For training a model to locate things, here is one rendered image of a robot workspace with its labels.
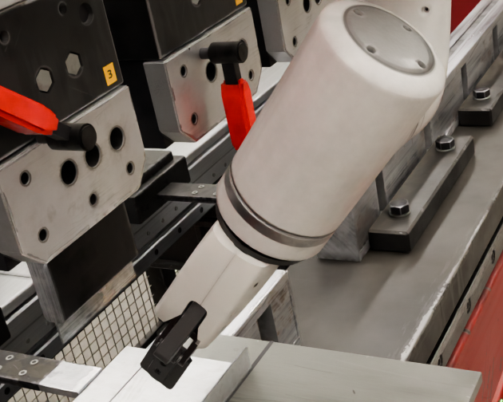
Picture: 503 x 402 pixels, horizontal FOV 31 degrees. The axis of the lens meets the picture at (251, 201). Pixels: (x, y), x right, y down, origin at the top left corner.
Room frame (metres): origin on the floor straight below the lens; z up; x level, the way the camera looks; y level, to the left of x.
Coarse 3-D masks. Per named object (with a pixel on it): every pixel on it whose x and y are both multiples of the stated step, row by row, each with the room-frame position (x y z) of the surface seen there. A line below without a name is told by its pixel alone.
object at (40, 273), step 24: (120, 216) 0.67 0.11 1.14; (96, 240) 0.64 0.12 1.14; (120, 240) 0.67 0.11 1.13; (48, 264) 0.60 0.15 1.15; (72, 264) 0.62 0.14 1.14; (96, 264) 0.64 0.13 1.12; (120, 264) 0.66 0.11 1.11; (48, 288) 0.60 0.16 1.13; (72, 288) 0.61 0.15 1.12; (96, 288) 0.63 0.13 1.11; (120, 288) 0.67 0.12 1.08; (48, 312) 0.60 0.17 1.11; (72, 312) 0.60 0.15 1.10; (96, 312) 0.64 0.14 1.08; (72, 336) 0.61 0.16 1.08
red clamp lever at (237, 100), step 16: (208, 48) 0.74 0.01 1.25; (224, 48) 0.73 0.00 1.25; (240, 48) 0.72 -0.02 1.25; (224, 64) 0.73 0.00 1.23; (224, 80) 0.74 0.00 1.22; (240, 80) 0.73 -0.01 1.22; (224, 96) 0.73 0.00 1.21; (240, 96) 0.73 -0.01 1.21; (240, 112) 0.72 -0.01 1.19; (240, 128) 0.73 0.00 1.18; (240, 144) 0.73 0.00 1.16
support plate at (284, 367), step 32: (224, 352) 0.66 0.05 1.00; (256, 352) 0.66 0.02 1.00; (288, 352) 0.65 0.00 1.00; (320, 352) 0.64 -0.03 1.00; (256, 384) 0.61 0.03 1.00; (288, 384) 0.60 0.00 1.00; (320, 384) 0.59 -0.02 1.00; (352, 384) 0.58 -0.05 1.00; (384, 384) 0.58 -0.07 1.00; (416, 384) 0.57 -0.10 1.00; (448, 384) 0.56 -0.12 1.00; (480, 384) 0.56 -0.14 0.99
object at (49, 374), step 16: (0, 320) 0.78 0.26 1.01; (0, 336) 0.78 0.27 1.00; (0, 352) 0.73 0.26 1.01; (0, 368) 0.70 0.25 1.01; (16, 368) 0.70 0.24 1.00; (32, 368) 0.69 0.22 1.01; (48, 368) 0.69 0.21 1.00; (64, 368) 0.68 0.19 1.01; (80, 368) 0.68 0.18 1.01; (96, 368) 0.67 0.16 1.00; (16, 384) 0.68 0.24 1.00; (32, 384) 0.67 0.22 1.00; (48, 384) 0.66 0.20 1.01; (64, 384) 0.66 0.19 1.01; (80, 384) 0.65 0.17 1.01
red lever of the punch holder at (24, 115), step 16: (0, 96) 0.51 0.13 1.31; (16, 96) 0.52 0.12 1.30; (0, 112) 0.51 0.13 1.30; (16, 112) 0.51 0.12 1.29; (32, 112) 0.52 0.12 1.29; (48, 112) 0.53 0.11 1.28; (16, 128) 0.53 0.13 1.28; (32, 128) 0.52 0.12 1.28; (48, 128) 0.53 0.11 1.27; (64, 128) 0.55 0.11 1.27; (80, 128) 0.55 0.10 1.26; (48, 144) 0.56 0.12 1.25; (64, 144) 0.55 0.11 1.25; (80, 144) 0.55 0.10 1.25
